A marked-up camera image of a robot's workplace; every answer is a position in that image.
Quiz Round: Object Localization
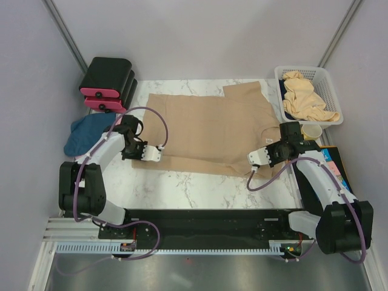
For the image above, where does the black pink drawer box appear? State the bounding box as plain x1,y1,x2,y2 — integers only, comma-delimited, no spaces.
79,57,132,98
80,70,138,113

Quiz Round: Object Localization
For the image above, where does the blue storey treehouse book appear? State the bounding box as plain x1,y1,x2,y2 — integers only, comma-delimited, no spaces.
321,146,352,191

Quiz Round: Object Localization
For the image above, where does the upper black pink drawer box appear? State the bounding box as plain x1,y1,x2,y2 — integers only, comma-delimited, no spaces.
79,57,132,98

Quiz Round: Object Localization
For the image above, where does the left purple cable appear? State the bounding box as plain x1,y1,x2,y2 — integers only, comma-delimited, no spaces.
56,107,169,276

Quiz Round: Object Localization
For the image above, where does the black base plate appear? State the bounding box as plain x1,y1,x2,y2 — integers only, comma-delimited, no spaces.
98,209,309,250

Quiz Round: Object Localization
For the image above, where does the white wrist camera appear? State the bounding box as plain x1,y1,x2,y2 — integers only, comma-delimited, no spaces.
141,145,162,162
247,147,272,172

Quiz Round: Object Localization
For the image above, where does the white cable duct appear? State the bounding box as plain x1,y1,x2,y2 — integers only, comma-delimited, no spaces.
56,242,284,255

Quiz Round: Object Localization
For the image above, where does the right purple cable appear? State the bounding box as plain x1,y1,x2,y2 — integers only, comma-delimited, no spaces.
246,157,366,265

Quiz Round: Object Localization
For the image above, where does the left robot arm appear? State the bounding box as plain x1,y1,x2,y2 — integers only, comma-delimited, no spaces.
59,115,147,238

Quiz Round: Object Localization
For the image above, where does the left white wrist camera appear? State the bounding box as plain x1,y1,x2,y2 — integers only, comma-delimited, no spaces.
141,145,162,162

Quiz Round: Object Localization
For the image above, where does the white plastic basket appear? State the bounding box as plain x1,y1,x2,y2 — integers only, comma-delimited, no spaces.
274,65,344,129

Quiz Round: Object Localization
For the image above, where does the blue t shirt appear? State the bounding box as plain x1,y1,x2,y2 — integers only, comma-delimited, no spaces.
63,113,117,158

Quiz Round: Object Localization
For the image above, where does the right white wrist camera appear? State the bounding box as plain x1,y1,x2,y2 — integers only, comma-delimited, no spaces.
247,147,272,172

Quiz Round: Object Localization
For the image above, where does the pink cube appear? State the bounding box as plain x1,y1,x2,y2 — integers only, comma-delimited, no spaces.
327,161,341,176

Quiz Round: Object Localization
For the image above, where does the yellow mug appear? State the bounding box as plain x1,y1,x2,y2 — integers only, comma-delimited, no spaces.
301,124,323,141

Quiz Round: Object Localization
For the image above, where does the pink cloth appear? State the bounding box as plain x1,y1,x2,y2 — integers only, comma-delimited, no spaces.
74,117,122,161

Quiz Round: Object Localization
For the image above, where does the purple cable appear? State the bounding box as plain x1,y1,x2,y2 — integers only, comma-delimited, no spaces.
246,157,366,265
56,107,169,276

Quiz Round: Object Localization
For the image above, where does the lower black pink drawer box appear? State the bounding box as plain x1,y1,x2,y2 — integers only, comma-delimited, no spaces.
80,70,138,113

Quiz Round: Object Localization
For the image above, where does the light yellow t shirt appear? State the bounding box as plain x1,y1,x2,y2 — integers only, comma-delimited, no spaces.
283,70,340,122

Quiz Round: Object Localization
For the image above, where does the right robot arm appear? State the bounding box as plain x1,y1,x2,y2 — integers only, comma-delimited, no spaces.
266,121,373,260

